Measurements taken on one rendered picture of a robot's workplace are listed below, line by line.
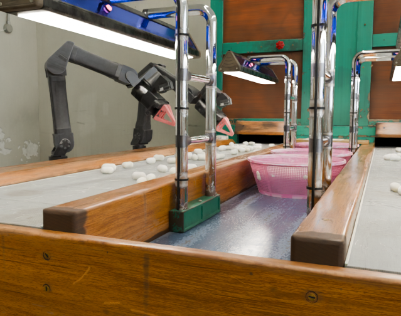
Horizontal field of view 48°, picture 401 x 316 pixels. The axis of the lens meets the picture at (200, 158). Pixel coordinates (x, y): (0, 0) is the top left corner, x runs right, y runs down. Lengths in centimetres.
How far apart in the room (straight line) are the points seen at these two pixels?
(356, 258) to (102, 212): 34
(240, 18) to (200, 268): 203
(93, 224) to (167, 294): 16
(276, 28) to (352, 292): 200
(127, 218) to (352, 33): 179
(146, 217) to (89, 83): 302
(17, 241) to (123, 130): 297
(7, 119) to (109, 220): 313
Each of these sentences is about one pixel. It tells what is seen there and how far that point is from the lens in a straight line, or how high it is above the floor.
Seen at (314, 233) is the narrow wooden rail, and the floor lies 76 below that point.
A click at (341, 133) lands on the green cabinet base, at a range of 227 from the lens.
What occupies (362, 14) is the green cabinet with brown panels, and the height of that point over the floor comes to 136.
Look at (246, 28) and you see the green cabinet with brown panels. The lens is 242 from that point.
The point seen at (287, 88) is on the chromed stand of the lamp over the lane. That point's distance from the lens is 174.
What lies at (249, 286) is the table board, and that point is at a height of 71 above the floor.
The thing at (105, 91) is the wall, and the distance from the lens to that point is 364.
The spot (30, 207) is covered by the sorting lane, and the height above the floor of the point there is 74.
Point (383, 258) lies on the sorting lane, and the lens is 51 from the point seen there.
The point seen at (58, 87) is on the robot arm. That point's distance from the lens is 159.
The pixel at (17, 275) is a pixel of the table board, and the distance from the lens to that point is 64.
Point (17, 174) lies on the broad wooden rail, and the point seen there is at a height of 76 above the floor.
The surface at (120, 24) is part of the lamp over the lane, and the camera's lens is 88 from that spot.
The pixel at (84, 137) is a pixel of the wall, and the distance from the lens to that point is 375.
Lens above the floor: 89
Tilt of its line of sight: 5 degrees down
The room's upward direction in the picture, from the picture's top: straight up
